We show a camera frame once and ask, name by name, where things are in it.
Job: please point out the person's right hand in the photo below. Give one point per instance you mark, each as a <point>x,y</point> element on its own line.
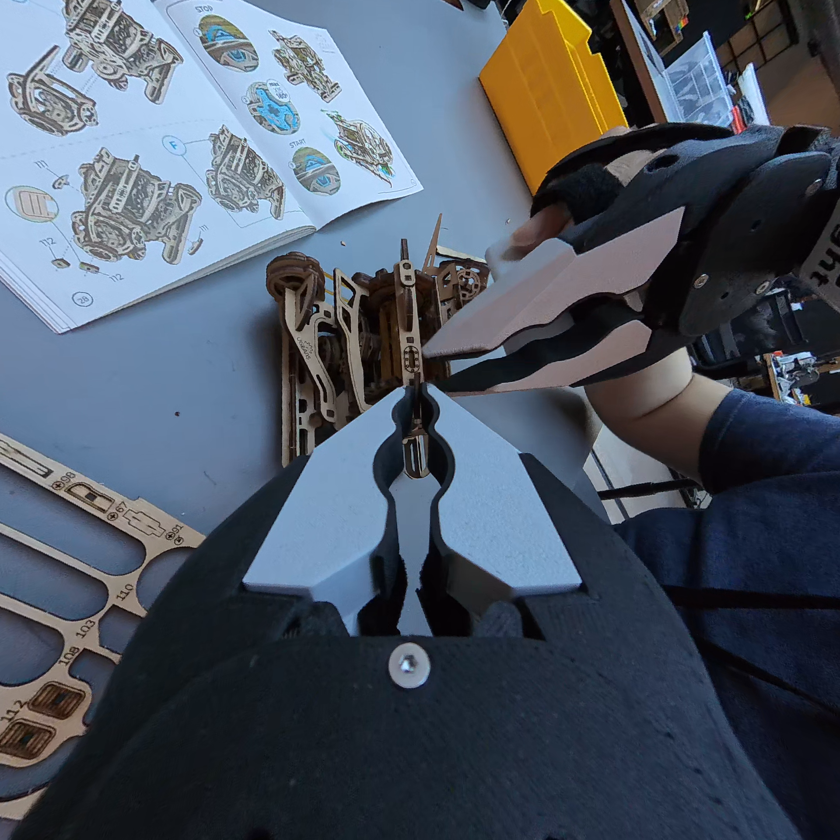
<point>538,229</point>

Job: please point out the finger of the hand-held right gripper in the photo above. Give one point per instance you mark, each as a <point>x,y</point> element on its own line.
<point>590,358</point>
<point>564,282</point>

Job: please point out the clear plastic storage box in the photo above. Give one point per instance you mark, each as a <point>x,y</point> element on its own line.
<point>695,85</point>

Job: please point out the yellow plastic bin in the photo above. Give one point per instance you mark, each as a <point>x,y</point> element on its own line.
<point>544,98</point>

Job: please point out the small wooden gear assembly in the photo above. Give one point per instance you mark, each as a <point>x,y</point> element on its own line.
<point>463,285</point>

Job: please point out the wooden punch-out parts sheet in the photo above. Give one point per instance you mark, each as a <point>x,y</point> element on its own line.
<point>151,525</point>

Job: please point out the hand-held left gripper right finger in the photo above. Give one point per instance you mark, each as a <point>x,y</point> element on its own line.
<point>499,518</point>

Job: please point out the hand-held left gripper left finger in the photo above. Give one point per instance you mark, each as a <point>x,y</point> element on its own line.
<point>315,525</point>

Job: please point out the person's right forearm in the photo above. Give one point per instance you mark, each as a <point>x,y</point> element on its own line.
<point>656,413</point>

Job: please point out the wooden mechanical model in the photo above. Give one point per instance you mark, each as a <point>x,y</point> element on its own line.
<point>354,308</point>

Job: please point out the assembly instruction booklet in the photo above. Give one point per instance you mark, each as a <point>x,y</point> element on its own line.
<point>157,289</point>

